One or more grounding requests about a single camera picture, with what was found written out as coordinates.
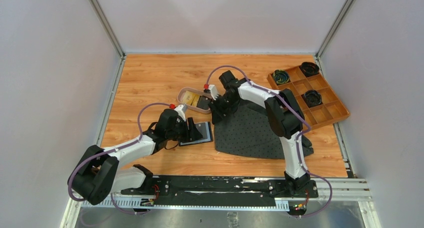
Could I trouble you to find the coiled black belt middle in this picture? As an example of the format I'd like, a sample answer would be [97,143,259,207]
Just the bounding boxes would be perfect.
[302,90,323,108]

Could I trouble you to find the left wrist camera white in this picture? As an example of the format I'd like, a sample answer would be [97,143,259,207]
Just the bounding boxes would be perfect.
[174,104,188,121]

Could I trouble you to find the coiled black belt top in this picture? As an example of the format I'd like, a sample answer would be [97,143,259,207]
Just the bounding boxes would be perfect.
[299,62,320,77]

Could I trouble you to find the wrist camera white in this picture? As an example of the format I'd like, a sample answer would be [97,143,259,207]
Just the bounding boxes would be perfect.
[174,104,188,121]
[207,84,220,100]

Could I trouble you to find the aluminium frame rail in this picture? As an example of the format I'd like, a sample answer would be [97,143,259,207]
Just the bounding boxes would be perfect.
[59,174,382,228]

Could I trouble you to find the coiled black belt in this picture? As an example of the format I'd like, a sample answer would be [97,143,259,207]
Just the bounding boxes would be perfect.
[302,90,323,108]
[299,62,320,77]

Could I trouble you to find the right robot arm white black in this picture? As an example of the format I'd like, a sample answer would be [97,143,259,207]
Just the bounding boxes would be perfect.
[203,71,311,197]

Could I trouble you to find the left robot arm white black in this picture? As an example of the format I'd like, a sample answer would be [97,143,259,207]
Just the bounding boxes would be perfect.
[67,106,210,205]

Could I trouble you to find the brown wooden compartment tray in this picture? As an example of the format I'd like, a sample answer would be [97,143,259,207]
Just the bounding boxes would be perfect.
[267,62,350,129]

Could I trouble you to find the dark grey dotted cloth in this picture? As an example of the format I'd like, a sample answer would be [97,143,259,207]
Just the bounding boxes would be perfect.
[213,100,315,160]

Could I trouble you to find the black leather card holder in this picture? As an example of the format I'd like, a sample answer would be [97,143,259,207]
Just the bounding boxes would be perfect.
[178,121,214,146]

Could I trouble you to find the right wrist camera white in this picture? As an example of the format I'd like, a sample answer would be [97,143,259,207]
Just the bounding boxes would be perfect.
[207,84,220,100]

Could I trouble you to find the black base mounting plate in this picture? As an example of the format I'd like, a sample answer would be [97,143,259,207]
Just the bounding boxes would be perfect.
[121,175,318,208]

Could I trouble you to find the pink oval tray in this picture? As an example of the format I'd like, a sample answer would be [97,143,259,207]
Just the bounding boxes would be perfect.
[176,87,212,114]

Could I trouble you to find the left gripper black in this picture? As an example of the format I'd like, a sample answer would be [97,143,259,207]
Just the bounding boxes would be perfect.
[166,117,203,142]

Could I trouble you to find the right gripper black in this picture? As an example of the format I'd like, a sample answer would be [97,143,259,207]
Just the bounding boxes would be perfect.
[208,93,239,125]

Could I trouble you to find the gold credit card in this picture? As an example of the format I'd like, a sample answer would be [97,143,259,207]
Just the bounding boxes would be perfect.
[181,91,195,105]
[191,94,201,107]

